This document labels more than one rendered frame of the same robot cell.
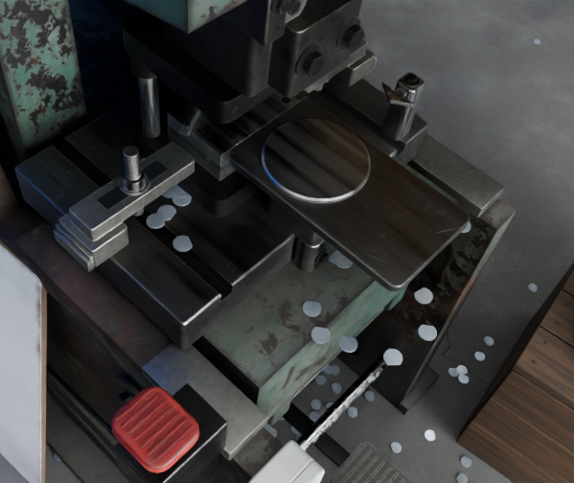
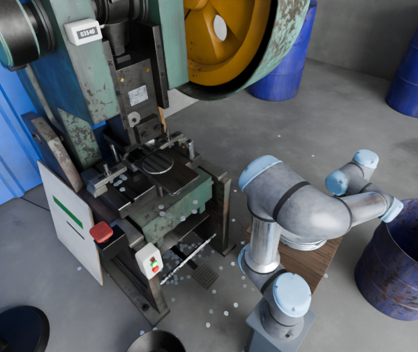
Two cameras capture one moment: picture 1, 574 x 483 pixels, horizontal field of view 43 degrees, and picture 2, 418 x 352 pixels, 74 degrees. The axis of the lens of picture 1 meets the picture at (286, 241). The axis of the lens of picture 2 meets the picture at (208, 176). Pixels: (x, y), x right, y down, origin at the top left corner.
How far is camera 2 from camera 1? 45 cm
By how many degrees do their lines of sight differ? 12
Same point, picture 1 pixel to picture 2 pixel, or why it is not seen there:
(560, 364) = not seen: hidden behind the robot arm
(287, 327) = (153, 211)
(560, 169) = not seen: hidden behind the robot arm
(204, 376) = (126, 225)
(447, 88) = (247, 153)
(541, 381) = not seen: hidden behind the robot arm
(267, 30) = (123, 125)
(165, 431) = (102, 232)
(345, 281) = (172, 199)
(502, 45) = (266, 137)
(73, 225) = (91, 185)
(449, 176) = (210, 170)
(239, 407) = (135, 233)
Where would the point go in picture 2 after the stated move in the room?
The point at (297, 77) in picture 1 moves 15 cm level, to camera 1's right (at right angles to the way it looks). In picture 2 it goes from (141, 138) to (181, 142)
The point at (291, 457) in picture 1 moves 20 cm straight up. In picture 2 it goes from (148, 246) to (138, 212)
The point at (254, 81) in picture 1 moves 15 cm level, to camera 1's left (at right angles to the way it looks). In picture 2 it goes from (130, 141) to (93, 137)
